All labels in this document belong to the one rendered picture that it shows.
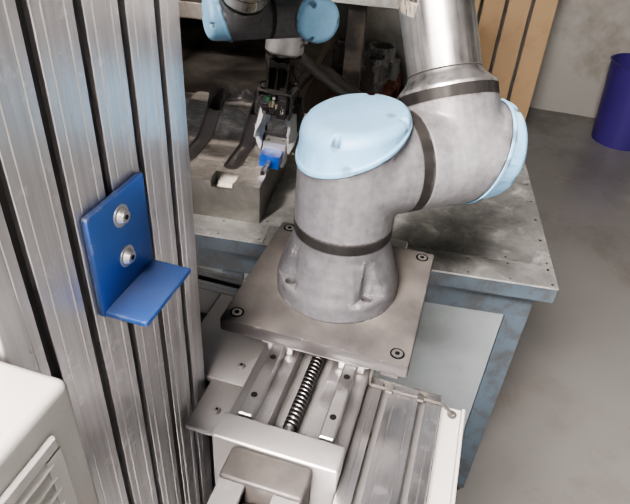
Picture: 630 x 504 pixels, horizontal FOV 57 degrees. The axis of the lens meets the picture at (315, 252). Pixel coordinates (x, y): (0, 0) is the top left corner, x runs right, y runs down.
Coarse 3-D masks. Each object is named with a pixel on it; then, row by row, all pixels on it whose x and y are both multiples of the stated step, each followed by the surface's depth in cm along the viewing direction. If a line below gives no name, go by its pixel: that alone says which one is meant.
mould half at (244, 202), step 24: (192, 96) 147; (192, 120) 143; (240, 120) 143; (216, 144) 138; (192, 168) 126; (216, 168) 127; (240, 168) 127; (192, 192) 125; (216, 192) 124; (240, 192) 123; (264, 192) 127; (216, 216) 127; (240, 216) 126
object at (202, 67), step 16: (208, 48) 226; (224, 48) 228; (240, 48) 229; (256, 48) 230; (304, 48) 234; (320, 48) 235; (192, 64) 210; (208, 64) 211; (224, 64) 212; (240, 64) 214; (256, 64) 215; (320, 64) 235; (192, 80) 197; (208, 80) 198; (224, 80) 199; (240, 80) 200; (256, 80) 201; (256, 96) 189; (304, 96) 207
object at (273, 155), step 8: (272, 136) 127; (264, 144) 125; (272, 144) 124; (280, 144) 124; (264, 152) 123; (272, 152) 123; (280, 152) 124; (264, 160) 122; (272, 160) 122; (280, 160) 123; (264, 168) 118; (272, 168) 123
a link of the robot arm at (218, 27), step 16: (208, 0) 91; (224, 0) 89; (240, 0) 87; (256, 0) 88; (272, 0) 94; (208, 16) 92; (224, 16) 91; (240, 16) 90; (256, 16) 92; (272, 16) 94; (208, 32) 94; (224, 32) 93; (240, 32) 94; (256, 32) 95; (272, 32) 96
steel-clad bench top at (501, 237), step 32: (288, 192) 138; (512, 192) 145; (224, 224) 125; (256, 224) 126; (416, 224) 130; (448, 224) 131; (480, 224) 132; (512, 224) 133; (448, 256) 121; (480, 256) 122; (512, 256) 123; (544, 256) 123
